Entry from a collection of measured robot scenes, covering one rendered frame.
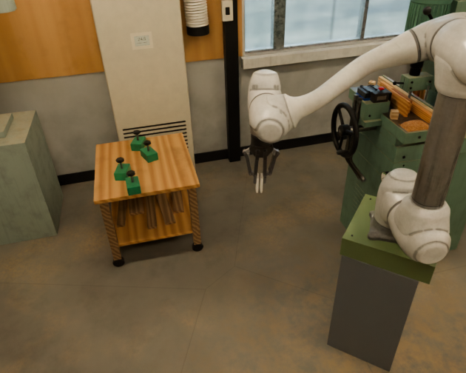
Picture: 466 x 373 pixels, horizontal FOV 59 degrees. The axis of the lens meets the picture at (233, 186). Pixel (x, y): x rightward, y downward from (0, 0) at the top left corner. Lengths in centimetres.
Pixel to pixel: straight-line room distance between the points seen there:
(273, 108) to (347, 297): 104
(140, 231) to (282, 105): 160
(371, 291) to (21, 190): 208
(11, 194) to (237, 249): 143
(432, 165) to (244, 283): 140
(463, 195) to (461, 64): 150
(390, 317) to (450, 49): 113
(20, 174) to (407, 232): 217
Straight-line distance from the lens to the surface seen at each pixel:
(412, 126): 213
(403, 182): 162
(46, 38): 309
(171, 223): 259
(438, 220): 147
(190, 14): 292
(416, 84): 231
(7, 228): 303
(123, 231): 261
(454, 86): 126
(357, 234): 175
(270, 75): 131
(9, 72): 319
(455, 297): 263
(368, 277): 181
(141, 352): 223
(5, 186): 285
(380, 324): 198
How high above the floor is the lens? 181
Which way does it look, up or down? 34 degrees down
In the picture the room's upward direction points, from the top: 2 degrees counter-clockwise
